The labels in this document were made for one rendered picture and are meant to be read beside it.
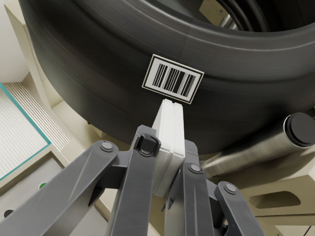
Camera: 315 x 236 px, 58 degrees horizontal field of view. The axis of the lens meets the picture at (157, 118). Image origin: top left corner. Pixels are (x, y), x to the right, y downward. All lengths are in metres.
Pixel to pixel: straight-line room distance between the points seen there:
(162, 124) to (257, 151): 0.29
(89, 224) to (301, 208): 0.71
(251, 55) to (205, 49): 0.06
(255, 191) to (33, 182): 0.74
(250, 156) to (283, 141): 0.08
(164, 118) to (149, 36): 0.16
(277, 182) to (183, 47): 0.22
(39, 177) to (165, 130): 0.89
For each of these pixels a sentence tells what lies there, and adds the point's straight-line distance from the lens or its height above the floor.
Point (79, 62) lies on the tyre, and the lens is 0.36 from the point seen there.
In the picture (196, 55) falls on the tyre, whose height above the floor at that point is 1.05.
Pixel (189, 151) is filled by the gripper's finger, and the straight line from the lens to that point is 0.17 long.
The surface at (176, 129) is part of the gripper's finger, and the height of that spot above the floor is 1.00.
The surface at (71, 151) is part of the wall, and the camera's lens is 4.63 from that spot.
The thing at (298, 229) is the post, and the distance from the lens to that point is 0.82.
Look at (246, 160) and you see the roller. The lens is 0.47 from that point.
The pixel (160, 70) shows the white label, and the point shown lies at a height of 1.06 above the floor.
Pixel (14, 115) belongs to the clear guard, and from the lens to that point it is 1.08.
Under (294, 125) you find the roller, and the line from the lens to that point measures 0.38.
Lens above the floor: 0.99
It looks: 7 degrees up
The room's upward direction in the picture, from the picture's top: 42 degrees counter-clockwise
